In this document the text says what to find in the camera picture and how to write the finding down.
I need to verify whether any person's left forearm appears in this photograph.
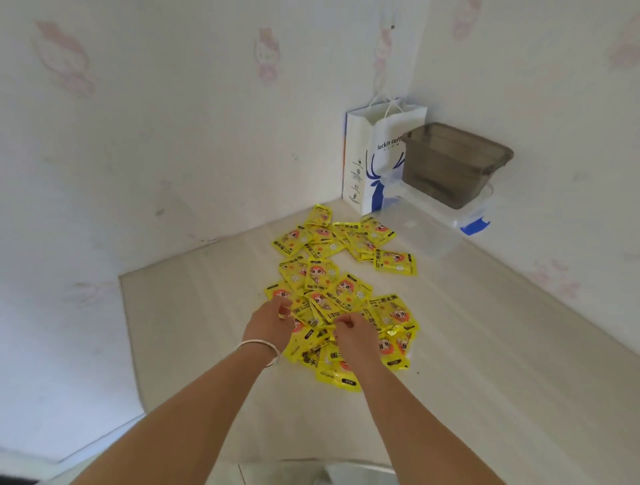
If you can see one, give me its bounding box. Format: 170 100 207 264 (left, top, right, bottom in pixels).
69 344 276 485

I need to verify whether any person's right hand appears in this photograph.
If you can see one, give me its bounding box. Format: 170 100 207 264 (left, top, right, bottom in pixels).
332 312 383 373

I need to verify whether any brown translucent plastic box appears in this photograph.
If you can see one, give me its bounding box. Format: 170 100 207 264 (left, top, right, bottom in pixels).
401 122 515 211

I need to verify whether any person's right forearm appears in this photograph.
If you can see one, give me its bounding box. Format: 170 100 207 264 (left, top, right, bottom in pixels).
355 357 506 485

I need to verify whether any white blue-deer paper bag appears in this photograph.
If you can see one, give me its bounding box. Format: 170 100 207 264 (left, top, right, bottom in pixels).
341 95 429 217

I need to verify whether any person's left hand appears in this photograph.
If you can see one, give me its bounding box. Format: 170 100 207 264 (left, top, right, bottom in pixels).
241 295 297 353

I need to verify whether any clear blue-latch storage box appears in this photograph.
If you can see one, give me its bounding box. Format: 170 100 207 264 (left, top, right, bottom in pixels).
372 179 495 258

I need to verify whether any metal bangle bracelet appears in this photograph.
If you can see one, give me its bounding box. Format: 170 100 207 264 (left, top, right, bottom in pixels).
235 339 281 369

